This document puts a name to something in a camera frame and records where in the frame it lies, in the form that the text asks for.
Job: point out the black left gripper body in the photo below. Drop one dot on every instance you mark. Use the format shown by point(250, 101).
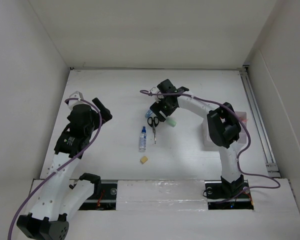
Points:
point(93, 126)

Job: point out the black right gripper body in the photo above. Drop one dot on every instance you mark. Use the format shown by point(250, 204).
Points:
point(163, 106)

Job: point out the green highlighter marker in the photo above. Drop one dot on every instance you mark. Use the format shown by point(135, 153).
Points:
point(171, 122)

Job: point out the blue translucent correction tape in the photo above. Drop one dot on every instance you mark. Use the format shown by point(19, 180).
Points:
point(148, 114)

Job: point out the clear blue spray bottle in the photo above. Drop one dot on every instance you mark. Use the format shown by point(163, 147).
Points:
point(143, 140)

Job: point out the red translucent pen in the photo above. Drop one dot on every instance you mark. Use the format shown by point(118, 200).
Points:
point(244, 120)

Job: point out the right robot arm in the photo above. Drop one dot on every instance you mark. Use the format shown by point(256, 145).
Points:
point(223, 128)

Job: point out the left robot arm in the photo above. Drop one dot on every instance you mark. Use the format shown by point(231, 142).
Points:
point(58, 202)

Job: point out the yellow eraser block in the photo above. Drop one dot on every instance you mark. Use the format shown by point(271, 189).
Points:
point(143, 160)

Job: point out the black handled scissors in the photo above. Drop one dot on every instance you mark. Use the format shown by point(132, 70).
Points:
point(153, 122)

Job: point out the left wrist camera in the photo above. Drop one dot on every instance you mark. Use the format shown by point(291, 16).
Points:
point(74, 100)

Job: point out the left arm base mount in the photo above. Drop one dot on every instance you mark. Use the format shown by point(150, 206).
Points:
point(104, 197)

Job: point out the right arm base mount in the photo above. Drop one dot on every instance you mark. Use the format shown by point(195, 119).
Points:
point(222, 195)

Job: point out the aluminium rail right edge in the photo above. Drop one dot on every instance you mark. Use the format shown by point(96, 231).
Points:
point(270, 161)

